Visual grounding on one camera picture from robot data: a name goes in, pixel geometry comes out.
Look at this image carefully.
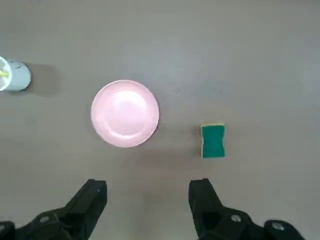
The white smiley mug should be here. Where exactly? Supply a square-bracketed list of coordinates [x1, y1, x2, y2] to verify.
[0, 56, 32, 92]

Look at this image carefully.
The green and yellow sponge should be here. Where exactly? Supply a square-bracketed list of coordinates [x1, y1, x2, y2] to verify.
[199, 121, 227, 160]

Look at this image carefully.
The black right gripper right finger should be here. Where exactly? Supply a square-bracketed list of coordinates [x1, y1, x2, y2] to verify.
[188, 177, 303, 240]

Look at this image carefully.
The pink plate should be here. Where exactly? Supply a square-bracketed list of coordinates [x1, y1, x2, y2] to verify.
[90, 79, 160, 148]

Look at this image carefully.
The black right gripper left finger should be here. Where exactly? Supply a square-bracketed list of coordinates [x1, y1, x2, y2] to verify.
[0, 178, 108, 240]

